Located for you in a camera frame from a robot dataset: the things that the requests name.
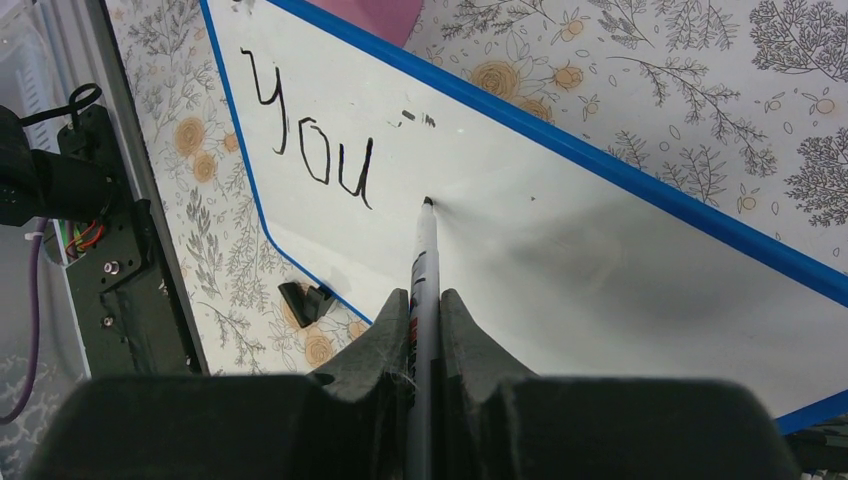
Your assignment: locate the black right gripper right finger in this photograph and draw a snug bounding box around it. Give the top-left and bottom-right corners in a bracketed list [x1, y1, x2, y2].
[437, 289, 801, 479]

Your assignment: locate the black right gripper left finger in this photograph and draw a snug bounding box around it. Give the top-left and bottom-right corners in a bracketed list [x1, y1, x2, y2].
[26, 289, 409, 479]

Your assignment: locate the silver black marker pen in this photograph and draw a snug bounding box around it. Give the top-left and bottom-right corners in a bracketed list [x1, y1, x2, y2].
[404, 197, 439, 479]

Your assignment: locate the blue framed whiteboard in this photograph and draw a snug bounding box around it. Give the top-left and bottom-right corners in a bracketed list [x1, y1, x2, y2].
[201, 1, 847, 433]

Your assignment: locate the black whiteboard stand foot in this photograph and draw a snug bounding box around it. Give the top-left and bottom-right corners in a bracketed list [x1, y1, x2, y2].
[278, 282, 335, 329]

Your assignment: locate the floral patterned table mat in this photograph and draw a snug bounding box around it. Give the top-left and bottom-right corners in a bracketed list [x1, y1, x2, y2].
[106, 1, 847, 374]

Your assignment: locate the pink triangular box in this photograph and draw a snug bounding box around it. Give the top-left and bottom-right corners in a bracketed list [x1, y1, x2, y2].
[309, 0, 423, 48]

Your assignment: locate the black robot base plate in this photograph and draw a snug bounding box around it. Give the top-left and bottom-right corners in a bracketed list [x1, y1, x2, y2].
[58, 104, 202, 378]

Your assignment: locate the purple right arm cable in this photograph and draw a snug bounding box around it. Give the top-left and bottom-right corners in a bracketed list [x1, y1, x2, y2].
[0, 218, 51, 425]

